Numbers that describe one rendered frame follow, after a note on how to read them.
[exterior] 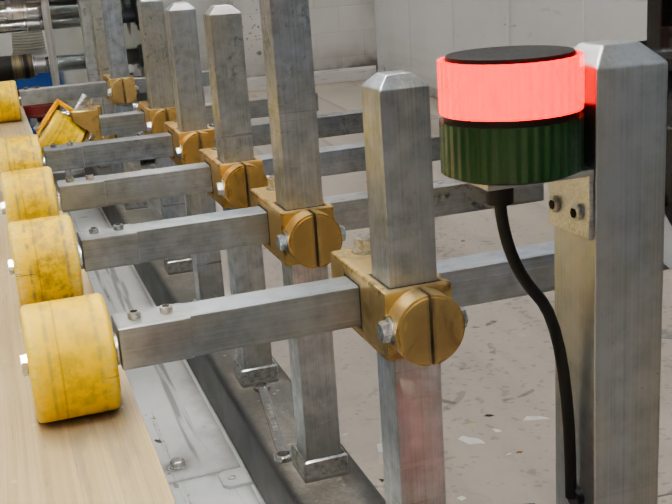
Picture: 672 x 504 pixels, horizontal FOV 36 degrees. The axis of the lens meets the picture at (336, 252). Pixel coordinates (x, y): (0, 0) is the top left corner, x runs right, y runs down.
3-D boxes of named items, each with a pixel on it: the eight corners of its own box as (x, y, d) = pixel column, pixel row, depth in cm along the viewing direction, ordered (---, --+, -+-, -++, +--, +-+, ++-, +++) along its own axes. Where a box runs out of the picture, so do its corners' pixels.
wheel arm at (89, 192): (431, 156, 132) (430, 128, 131) (443, 161, 129) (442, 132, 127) (27, 211, 117) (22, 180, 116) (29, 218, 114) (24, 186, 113)
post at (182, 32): (224, 337, 151) (189, 1, 138) (230, 345, 148) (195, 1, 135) (201, 341, 150) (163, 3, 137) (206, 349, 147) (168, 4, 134)
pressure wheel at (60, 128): (57, 165, 168) (84, 124, 168) (61, 174, 161) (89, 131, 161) (24, 145, 166) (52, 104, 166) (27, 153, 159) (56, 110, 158)
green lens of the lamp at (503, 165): (538, 148, 48) (538, 100, 47) (612, 171, 42) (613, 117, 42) (418, 164, 46) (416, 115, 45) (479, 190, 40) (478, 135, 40)
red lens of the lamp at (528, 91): (538, 93, 47) (537, 44, 46) (613, 109, 41) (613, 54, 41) (416, 108, 45) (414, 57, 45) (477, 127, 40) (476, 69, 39)
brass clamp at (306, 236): (306, 229, 105) (302, 180, 104) (351, 263, 93) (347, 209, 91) (247, 238, 103) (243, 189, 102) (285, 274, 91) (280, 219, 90)
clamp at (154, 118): (174, 127, 174) (170, 97, 172) (189, 139, 161) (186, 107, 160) (137, 132, 172) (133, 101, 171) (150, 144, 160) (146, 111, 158)
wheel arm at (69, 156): (363, 129, 155) (362, 105, 154) (372, 132, 151) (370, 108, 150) (18, 172, 140) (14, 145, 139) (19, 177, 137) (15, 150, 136)
